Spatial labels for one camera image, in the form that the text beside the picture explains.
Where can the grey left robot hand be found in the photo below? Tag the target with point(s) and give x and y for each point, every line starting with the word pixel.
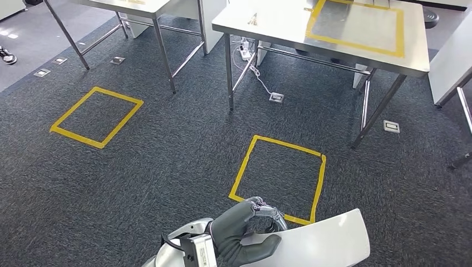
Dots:
pixel 236 232

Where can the white curved panel part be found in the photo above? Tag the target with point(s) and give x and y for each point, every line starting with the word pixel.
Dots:
pixel 324 243

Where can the stainless steel workbench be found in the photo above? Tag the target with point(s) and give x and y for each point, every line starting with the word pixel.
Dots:
pixel 276 29

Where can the yellow floor tape square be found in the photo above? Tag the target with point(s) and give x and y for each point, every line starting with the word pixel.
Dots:
pixel 287 146
pixel 118 96

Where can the floor socket plate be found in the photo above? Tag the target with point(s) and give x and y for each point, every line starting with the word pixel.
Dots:
pixel 391 126
pixel 276 97
pixel 41 72
pixel 59 60
pixel 117 60

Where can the white power strip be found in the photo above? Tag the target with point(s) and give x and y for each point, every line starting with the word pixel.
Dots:
pixel 245 53

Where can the yellow tape rectangle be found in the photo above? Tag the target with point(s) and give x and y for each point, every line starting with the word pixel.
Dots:
pixel 400 33

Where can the person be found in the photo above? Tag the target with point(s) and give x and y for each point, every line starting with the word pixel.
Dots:
pixel 7 57

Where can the black round stool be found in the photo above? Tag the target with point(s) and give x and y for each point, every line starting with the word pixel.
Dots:
pixel 431 18

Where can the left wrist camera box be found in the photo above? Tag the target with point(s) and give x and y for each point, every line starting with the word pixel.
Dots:
pixel 202 254

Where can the steel frame table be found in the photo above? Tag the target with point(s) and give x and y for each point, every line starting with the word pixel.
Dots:
pixel 121 5

